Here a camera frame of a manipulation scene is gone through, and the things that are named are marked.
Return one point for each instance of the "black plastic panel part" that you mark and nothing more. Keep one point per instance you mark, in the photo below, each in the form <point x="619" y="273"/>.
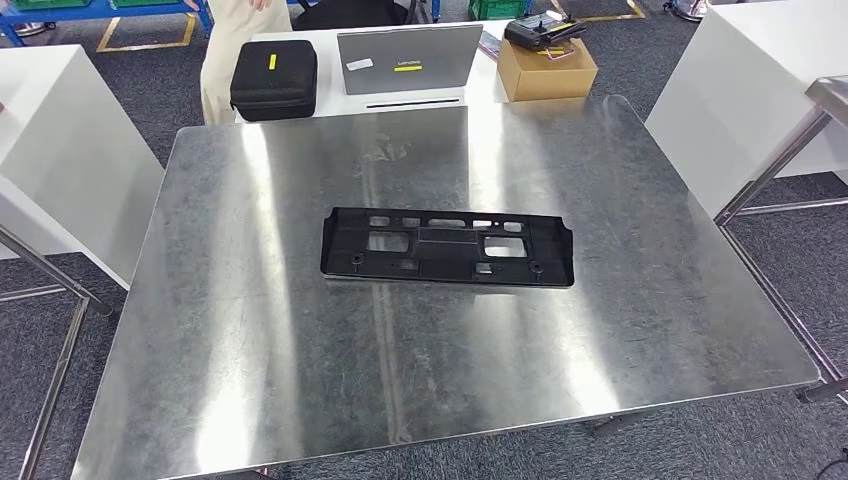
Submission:
<point x="344" y="245"/>

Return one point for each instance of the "grey equipment case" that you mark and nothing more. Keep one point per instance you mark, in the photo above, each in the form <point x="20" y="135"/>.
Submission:
<point x="424" y="53"/>

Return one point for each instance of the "brown cardboard box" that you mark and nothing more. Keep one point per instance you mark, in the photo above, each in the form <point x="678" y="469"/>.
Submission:
<point x="550" y="79"/>

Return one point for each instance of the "flat dark device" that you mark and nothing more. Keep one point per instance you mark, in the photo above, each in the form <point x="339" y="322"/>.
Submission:
<point x="490" y="45"/>

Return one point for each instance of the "black carry case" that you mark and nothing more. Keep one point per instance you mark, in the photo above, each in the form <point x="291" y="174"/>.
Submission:
<point x="275" y="86"/>

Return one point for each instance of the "black remote controller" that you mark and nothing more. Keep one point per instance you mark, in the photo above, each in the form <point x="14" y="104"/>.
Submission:
<point x="530" y="33"/>

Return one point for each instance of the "black seat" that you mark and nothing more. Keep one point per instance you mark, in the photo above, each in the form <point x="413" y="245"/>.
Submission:
<point x="351" y="13"/>

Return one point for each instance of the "green plastic crate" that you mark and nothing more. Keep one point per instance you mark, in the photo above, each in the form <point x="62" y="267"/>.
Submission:
<point x="497" y="8"/>

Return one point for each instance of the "person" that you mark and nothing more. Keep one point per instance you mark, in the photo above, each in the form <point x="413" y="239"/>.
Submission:
<point x="228" y="53"/>

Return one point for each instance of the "white cabinet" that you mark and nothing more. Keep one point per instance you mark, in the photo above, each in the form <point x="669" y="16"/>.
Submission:
<point x="66" y="146"/>
<point x="729" y="79"/>

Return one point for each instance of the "silver stand base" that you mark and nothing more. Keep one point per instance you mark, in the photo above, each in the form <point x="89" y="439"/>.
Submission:
<point x="689" y="8"/>

